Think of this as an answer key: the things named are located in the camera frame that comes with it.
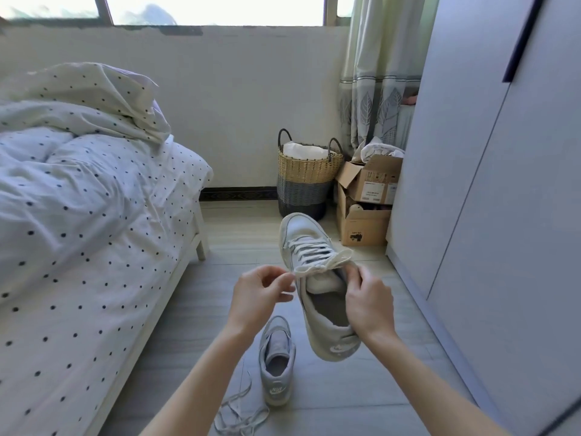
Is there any person's right hand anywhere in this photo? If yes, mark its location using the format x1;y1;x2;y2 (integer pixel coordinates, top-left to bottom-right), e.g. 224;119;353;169
339;260;396;342

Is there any person's left hand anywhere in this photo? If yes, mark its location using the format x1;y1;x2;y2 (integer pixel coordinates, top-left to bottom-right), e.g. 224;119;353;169
228;265;298;335

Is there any white shoelace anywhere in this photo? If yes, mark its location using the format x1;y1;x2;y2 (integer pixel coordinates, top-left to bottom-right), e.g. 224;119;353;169
286;238;355;276
212;371;271;436

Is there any white grey sneaker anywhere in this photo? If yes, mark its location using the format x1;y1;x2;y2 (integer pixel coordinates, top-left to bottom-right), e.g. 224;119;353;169
258;315;297;408
279;212;362;363

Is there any person's right forearm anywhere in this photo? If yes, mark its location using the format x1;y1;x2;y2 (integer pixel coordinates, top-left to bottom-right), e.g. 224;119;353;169
361;330;516;436

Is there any person's left forearm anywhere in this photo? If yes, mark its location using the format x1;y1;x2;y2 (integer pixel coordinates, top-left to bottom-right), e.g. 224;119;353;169
138;323;249;436

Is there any cardboard box with black print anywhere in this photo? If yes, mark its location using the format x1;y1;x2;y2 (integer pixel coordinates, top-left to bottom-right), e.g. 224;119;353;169
336;182;392;247

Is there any woven two-tone laundry basket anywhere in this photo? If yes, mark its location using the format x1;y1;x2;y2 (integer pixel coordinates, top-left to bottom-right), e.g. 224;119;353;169
276;128;345;222

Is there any open cardboard box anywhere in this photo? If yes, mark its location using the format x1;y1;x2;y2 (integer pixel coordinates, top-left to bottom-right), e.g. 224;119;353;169
335;153;404;206

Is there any white cloth in basket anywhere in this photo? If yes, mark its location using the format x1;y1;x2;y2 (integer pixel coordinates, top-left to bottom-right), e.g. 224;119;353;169
282;140;339;162

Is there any white crumpled cloth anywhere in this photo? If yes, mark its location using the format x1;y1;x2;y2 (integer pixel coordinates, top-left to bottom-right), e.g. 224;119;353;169
352;136;406;164

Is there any pale grey wardrobe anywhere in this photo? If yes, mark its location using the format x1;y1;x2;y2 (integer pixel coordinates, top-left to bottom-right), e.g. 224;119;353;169
385;0;581;436

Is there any white polka dot bedsheet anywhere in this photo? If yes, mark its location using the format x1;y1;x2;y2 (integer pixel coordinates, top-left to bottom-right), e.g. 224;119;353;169
0;135;214;436

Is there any leaf pattern curtain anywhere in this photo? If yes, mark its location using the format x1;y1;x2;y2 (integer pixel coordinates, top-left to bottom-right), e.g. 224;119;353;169
338;0;441;156

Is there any white polka dot duvet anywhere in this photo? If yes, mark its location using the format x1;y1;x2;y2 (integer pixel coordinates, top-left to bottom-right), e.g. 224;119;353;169
0;101;160;307

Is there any white polka dot pillow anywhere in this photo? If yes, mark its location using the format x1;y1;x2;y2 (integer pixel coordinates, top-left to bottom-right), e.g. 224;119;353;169
0;62;172;147

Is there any white wooden bed frame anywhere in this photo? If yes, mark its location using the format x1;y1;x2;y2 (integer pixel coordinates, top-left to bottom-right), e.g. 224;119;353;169
96;199;211;436

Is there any window with dark frame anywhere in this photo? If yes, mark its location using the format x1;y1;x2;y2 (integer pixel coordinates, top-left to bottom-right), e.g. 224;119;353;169
0;0;356;28

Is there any dark wardrobe handle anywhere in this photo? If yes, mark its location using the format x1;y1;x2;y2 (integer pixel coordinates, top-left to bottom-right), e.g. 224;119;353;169
501;0;546;83

